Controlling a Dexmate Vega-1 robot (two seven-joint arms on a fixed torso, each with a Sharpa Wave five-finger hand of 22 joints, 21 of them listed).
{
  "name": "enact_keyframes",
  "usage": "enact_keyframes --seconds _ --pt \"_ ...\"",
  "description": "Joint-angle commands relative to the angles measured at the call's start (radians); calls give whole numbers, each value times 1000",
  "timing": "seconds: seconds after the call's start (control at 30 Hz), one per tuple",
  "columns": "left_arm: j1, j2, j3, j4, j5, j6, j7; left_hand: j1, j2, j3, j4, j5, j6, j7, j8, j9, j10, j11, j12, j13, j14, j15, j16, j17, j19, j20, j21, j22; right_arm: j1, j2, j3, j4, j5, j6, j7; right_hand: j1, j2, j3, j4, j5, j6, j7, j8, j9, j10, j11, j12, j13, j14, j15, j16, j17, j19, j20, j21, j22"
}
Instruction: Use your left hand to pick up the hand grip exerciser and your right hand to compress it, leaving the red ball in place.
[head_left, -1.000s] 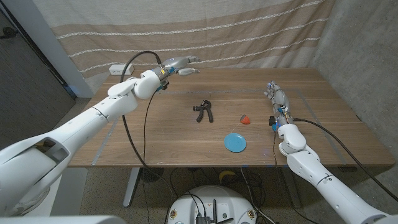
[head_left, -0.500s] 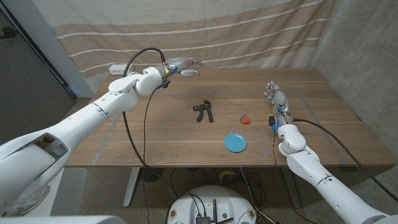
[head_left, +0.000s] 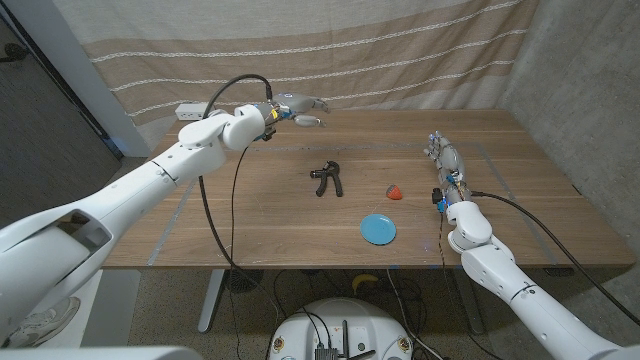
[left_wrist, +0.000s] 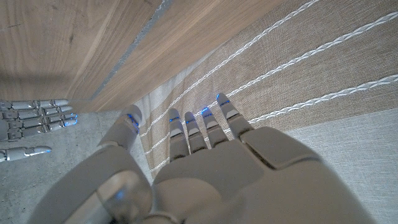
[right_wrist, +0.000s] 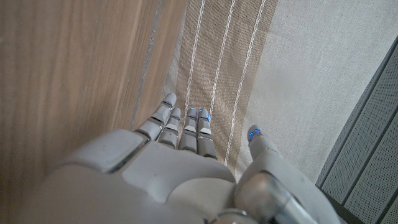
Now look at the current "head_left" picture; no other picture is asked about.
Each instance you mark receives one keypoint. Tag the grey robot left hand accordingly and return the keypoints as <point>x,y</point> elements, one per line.
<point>300,103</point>

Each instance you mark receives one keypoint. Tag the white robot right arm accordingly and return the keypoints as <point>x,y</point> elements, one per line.
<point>500,270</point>

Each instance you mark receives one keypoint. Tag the grey sneaker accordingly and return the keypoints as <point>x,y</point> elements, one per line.
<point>45,320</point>

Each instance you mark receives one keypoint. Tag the black hand grip exerciser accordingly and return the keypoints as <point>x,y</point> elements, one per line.
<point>339,186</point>

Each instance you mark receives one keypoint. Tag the black round floor fan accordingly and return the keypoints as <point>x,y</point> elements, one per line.
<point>243,280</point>

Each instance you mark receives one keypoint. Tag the blue round plate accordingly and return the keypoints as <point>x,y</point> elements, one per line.
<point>378,229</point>

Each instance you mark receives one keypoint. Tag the white power strip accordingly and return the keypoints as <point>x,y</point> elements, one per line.
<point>190,111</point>

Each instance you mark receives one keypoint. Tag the beige striped backdrop cloth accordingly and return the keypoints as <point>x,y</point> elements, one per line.
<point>350,50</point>

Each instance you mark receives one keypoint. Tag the white robot torso base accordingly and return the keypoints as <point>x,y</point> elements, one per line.
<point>360,320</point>

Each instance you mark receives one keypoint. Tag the red strawberry toy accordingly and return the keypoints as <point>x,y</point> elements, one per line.
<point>394,192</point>

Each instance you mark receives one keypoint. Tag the yellow banana-shaped object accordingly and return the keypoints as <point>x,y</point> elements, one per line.
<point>362,279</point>

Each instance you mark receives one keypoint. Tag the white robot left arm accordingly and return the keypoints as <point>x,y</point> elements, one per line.
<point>150,180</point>

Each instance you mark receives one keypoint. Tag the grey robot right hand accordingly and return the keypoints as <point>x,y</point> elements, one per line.
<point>450,162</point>

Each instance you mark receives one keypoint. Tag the white table leg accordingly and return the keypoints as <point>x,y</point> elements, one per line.
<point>211,300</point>

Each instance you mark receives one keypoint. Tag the grey table leg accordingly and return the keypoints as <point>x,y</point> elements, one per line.
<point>470,305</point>

